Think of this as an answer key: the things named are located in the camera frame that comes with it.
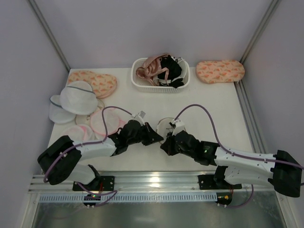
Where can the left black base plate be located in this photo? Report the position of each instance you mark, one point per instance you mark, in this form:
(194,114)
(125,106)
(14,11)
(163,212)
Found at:
(100,183)

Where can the white mesh bag lower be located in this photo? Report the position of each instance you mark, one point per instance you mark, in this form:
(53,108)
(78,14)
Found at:
(57,114)

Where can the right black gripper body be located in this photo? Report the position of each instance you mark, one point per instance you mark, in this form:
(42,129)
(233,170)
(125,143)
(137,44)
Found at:
(174,142)

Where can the pink satin bra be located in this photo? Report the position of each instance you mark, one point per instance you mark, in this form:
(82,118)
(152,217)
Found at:
(151,68)

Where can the beige round laundry bag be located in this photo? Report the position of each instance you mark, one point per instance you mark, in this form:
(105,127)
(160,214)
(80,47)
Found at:
(164,128)

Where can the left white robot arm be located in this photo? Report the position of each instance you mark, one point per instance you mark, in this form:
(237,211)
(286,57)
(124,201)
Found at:
(60,161)

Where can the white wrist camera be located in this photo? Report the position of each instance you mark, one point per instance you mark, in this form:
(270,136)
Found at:
(177,125)
(139,117)

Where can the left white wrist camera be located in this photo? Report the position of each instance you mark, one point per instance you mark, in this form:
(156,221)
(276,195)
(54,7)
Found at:
(139,117)

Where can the white mesh bag blue trim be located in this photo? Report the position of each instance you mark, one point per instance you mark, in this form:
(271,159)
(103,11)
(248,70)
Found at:
(78,98)

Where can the beige bag under pile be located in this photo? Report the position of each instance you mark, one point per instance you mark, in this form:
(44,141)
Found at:
(85,119)

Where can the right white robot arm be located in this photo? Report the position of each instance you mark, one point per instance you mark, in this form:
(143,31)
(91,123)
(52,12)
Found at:
(233,167)

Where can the pink mesh bag front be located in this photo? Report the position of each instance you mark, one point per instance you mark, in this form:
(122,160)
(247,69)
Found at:
(80,132)

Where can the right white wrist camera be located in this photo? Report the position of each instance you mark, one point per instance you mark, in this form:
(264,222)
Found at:
(177,125)

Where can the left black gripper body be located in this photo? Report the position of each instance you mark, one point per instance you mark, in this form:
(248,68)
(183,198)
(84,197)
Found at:
(146,134)

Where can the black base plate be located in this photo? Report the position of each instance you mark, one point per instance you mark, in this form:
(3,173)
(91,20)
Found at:
(100,183)
(209,182)

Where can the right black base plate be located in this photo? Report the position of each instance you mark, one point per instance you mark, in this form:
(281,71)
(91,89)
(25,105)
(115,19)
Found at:
(209,182)

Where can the peach patterned bag left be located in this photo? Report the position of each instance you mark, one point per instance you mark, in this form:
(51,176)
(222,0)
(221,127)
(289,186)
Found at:
(103,85)

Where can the white slotted cable duct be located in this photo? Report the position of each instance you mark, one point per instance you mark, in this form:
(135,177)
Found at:
(131,197)

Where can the black bra in basket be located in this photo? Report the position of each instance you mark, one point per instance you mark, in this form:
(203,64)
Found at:
(173,78)

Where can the peach patterned bag right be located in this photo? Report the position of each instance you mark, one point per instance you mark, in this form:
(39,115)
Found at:
(220,71)

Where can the pink trimmed mesh bag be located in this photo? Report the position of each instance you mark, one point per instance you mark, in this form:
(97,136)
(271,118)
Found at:
(112,120)

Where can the white plastic basket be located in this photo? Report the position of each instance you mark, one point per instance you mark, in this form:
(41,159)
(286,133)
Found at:
(144,86)

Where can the aluminium mounting rail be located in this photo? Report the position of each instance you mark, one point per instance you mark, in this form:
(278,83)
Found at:
(132,181)

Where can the peach patterned bag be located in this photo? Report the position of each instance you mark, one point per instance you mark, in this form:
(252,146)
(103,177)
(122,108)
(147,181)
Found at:
(220,71)
(103,85)

